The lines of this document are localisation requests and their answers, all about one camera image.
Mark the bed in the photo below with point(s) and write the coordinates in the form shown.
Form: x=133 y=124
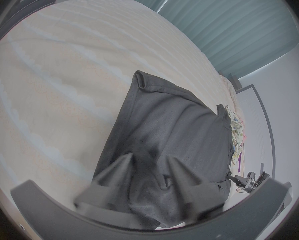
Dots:
x=64 y=84

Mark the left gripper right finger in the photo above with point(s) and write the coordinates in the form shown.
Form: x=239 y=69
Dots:
x=192 y=186

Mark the white printed pyjama top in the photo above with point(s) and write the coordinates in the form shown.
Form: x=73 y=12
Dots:
x=237 y=129

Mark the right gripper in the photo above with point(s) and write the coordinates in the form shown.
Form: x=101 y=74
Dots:
x=244 y=185

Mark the pink garment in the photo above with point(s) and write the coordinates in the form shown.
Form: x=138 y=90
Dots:
x=244 y=137

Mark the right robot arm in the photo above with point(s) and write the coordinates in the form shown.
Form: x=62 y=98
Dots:
x=262 y=177

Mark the black T-shirt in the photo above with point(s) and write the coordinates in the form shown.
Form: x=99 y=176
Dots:
x=169 y=124

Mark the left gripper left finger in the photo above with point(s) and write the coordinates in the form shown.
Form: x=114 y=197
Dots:
x=109 y=184

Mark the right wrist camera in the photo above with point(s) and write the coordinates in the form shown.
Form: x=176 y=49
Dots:
x=251 y=175

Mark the purple garment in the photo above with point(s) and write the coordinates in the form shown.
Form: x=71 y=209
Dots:
x=238 y=161

